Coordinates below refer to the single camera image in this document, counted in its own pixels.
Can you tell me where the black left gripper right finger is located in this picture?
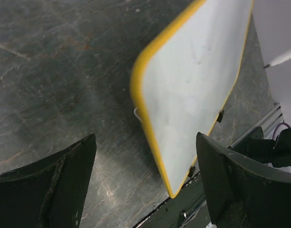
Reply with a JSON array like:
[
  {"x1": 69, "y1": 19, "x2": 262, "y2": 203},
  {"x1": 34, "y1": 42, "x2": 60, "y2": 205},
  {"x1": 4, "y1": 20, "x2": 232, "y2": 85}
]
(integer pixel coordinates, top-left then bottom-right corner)
[{"x1": 196, "y1": 133, "x2": 291, "y2": 228}]

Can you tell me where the yellow framed whiteboard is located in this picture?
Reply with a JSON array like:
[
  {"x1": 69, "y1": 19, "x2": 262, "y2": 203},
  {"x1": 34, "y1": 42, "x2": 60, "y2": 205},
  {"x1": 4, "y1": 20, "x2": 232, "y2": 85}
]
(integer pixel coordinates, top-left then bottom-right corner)
[{"x1": 130, "y1": 0, "x2": 253, "y2": 198}]

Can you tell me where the black whiteboard foot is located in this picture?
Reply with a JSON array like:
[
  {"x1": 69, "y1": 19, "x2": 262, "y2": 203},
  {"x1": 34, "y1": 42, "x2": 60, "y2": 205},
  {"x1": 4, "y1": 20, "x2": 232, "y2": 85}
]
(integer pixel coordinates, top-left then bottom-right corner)
[
  {"x1": 188, "y1": 166, "x2": 196, "y2": 178},
  {"x1": 216, "y1": 110, "x2": 224, "y2": 123}
]

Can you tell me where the black left whiteboard foot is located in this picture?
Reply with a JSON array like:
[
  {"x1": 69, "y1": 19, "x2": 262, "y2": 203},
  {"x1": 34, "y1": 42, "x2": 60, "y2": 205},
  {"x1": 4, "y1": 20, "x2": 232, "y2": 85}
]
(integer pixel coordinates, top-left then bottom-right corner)
[{"x1": 188, "y1": 166, "x2": 196, "y2": 178}]

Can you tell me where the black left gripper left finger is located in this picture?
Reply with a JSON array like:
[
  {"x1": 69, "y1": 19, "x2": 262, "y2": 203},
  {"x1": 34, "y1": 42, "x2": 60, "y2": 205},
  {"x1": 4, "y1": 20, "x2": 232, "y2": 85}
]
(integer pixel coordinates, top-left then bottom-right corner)
[{"x1": 0, "y1": 134, "x2": 96, "y2": 228}]

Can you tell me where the metal wire whiteboard stand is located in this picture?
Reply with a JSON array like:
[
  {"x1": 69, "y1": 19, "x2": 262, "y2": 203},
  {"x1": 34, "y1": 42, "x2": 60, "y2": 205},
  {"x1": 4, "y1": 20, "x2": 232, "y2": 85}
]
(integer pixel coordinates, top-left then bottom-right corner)
[{"x1": 133, "y1": 107, "x2": 142, "y2": 122}]

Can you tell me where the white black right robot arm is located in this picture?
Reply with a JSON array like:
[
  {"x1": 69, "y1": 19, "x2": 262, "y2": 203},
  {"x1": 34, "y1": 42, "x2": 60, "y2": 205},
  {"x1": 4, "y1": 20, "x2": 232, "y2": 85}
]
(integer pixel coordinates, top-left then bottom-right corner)
[{"x1": 228, "y1": 127, "x2": 291, "y2": 173}]

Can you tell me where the black right whiteboard foot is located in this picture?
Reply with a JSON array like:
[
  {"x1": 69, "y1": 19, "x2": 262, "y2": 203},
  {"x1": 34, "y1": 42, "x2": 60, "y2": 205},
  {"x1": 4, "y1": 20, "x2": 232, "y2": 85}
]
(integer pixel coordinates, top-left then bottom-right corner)
[{"x1": 216, "y1": 110, "x2": 224, "y2": 123}]

